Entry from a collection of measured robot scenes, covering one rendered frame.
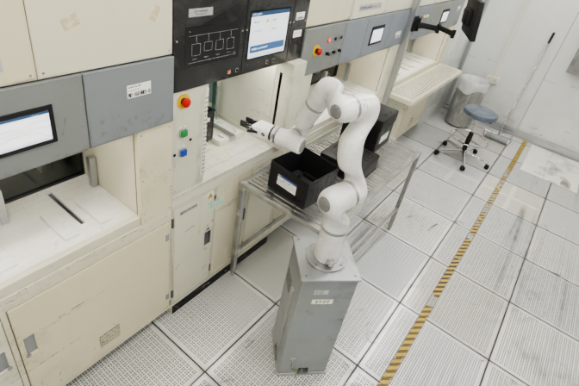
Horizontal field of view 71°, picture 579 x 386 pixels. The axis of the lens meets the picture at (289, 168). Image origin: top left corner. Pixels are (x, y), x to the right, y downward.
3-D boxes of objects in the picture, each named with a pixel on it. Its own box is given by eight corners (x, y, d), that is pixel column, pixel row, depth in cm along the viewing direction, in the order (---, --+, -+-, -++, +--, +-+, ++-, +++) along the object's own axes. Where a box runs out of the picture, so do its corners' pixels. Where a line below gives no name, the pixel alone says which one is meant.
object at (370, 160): (356, 186, 246) (362, 168, 239) (315, 164, 258) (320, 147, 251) (376, 168, 267) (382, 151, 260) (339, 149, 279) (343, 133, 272)
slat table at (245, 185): (301, 329, 245) (327, 236, 204) (228, 274, 271) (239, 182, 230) (391, 228, 339) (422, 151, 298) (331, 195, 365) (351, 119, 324)
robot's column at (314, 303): (326, 374, 224) (362, 280, 183) (276, 376, 219) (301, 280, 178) (316, 329, 247) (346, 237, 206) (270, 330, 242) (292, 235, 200)
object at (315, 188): (266, 184, 232) (270, 159, 222) (298, 169, 250) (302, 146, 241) (302, 210, 218) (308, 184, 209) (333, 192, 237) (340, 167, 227)
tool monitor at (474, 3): (468, 55, 298) (488, 3, 279) (401, 34, 321) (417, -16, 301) (482, 47, 327) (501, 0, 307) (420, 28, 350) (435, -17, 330)
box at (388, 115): (372, 154, 282) (382, 121, 268) (337, 138, 293) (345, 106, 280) (389, 141, 302) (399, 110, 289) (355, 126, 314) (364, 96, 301)
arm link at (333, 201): (353, 231, 182) (367, 188, 169) (323, 245, 171) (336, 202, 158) (334, 215, 189) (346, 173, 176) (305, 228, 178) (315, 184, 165)
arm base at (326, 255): (350, 272, 186) (360, 243, 176) (309, 272, 182) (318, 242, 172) (339, 243, 201) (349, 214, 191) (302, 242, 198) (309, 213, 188)
